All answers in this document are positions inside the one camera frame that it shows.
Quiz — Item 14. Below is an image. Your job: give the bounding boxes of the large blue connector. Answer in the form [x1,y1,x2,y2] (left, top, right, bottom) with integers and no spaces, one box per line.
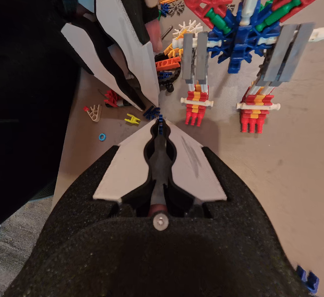
[296,265,320,295]

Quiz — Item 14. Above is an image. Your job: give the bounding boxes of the white snowflake connector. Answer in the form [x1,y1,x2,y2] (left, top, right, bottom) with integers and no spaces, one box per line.
[173,20,203,38]

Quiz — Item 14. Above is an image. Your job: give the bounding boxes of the grey snowflake connector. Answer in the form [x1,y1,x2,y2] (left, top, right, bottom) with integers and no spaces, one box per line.
[169,0,186,16]

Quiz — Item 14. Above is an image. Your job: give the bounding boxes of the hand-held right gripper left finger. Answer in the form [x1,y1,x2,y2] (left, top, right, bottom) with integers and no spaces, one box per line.
[93,119,159,200]

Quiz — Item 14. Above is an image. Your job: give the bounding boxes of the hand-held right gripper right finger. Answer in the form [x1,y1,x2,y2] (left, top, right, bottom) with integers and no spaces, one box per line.
[163,119,227,202]

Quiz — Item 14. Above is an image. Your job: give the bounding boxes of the black rubber tyre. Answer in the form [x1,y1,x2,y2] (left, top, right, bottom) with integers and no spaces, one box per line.
[154,53,183,92]

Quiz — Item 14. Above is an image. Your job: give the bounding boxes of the yellow fan connector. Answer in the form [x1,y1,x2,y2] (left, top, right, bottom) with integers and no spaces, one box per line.
[163,30,185,59]

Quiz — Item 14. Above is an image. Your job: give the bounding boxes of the colourful construction toy robot figure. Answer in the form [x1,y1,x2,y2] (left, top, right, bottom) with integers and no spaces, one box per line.
[172,0,324,134]

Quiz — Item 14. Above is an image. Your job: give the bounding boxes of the orange ladder connector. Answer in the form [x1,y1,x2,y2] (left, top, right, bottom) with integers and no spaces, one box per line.
[155,57,182,72]

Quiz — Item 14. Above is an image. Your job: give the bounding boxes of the red connector strip with rods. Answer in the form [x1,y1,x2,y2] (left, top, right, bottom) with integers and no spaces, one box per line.
[98,89,132,108]

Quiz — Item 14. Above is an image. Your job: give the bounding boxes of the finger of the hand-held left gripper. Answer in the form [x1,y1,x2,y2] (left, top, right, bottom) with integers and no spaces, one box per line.
[95,0,161,111]
[60,16,145,112]

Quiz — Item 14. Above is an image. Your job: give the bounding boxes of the tan triangular connector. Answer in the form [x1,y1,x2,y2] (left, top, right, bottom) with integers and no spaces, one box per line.
[87,104,102,122]

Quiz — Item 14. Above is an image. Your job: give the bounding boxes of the small yellow clip connector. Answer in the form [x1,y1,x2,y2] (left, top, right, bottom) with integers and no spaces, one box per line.
[125,113,141,126]

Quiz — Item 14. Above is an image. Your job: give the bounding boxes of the thin grey metal rod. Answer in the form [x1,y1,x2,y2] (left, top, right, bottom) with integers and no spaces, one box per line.
[161,25,174,40]

